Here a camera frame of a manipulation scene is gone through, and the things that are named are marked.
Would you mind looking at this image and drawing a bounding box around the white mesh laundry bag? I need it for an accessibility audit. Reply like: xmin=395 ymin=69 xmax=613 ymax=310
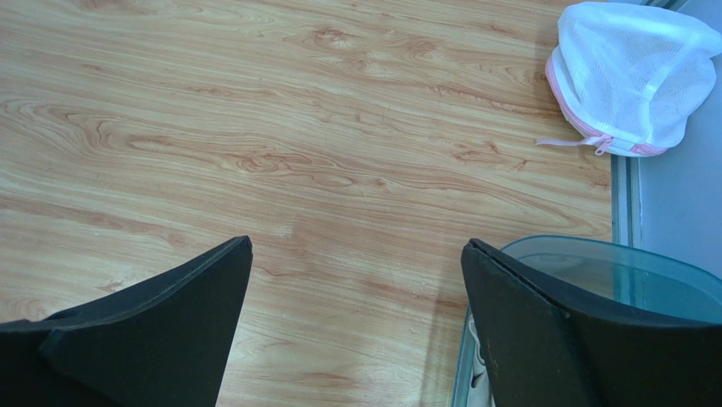
xmin=545 ymin=2 xmax=721 ymax=158

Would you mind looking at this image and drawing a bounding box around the clear teal plastic bin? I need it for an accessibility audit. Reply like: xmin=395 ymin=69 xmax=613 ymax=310
xmin=450 ymin=234 xmax=722 ymax=407

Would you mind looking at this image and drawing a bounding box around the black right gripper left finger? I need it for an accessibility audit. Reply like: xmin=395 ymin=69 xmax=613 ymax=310
xmin=1 ymin=237 xmax=253 ymax=406

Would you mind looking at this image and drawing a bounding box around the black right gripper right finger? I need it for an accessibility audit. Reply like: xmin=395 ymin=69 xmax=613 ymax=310
xmin=460 ymin=237 xmax=722 ymax=407

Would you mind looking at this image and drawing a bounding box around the pink t-shirt in bin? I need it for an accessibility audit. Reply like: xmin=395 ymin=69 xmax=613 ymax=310
xmin=467 ymin=316 xmax=496 ymax=407

